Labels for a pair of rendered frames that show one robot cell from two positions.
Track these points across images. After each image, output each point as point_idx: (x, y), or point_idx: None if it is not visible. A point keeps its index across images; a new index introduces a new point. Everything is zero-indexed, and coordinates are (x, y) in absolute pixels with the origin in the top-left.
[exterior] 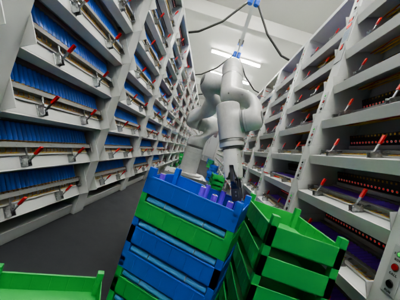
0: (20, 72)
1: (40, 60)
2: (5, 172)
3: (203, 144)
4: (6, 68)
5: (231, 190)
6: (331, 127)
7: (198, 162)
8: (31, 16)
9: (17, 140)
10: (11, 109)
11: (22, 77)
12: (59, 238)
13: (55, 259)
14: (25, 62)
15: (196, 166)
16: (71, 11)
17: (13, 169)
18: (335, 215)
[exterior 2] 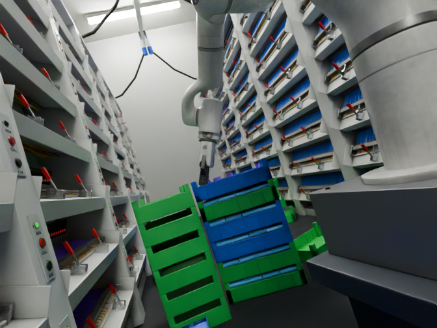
0: (350, 97)
1: (339, 88)
2: (375, 165)
3: (346, 41)
4: (329, 108)
5: (208, 176)
6: (6, 60)
7: (370, 118)
8: (320, 76)
9: (371, 140)
10: (344, 125)
11: (350, 99)
12: None
13: None
14: (353, 86)
15: (375, 137)
16: (330, 41)
17: (368, 163)
18: (86, 210)
